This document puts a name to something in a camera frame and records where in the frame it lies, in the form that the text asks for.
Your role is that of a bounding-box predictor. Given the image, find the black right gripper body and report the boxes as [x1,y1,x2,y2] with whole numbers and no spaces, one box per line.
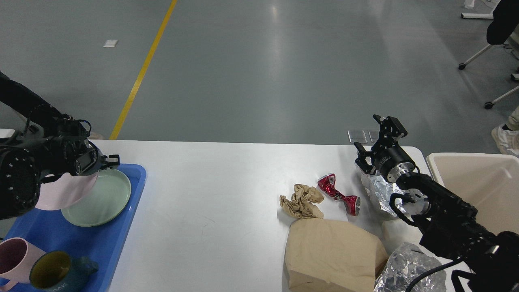
[374,146,416,183]

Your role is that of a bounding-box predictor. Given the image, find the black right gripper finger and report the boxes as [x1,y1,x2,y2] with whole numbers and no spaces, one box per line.
[372,115,408,151]
[354,142,377,175]

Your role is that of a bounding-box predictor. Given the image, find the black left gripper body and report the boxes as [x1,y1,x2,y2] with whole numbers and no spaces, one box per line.
[73,140,103,176]

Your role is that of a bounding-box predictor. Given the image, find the pink plastic plate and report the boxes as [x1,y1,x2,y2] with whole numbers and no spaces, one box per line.
[35,172,98,210]

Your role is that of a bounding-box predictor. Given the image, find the dark teal mug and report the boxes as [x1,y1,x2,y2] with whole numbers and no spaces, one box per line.
[28,251,99,292]

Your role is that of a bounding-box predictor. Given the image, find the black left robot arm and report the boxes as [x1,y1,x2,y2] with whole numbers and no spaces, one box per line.
[0,105,120,220]

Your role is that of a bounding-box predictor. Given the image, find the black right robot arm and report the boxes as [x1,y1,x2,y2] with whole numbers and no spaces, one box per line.
[354,114,519,292]

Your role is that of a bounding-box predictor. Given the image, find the green plastic plate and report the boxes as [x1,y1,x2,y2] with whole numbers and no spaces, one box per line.
[61,170,131,227]

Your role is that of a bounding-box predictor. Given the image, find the crushed red can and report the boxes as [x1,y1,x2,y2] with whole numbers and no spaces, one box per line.
[317,173,361,216]

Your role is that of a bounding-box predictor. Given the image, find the white crumpled tissue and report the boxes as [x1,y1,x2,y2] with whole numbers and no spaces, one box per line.
[382,219,422,254]

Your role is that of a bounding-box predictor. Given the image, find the crumpled brown paper ball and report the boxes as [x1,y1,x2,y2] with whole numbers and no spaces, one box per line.
[279,184,324,219]

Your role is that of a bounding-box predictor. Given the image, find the blue plastic tray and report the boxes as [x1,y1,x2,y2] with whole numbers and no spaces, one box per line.
[5,164,147,292]

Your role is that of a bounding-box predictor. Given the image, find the beige plastic bin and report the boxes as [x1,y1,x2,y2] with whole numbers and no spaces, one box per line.
[427,152,519,234]

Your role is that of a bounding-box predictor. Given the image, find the crumpled foil ball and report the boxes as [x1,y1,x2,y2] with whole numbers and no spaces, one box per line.
[374,242,447,292]

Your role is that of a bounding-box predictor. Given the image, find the person in black trousers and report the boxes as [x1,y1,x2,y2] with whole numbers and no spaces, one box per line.
[0,72,64,137]

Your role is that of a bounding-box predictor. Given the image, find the brown paper bag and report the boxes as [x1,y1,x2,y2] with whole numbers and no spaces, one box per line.
[284,219,388,292]

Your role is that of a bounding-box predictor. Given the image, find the person in beige trousers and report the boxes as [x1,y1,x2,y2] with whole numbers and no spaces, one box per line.
[491,107,519,157]

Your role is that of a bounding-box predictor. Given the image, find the pink mug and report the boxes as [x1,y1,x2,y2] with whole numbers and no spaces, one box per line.
[0,237,46,292]

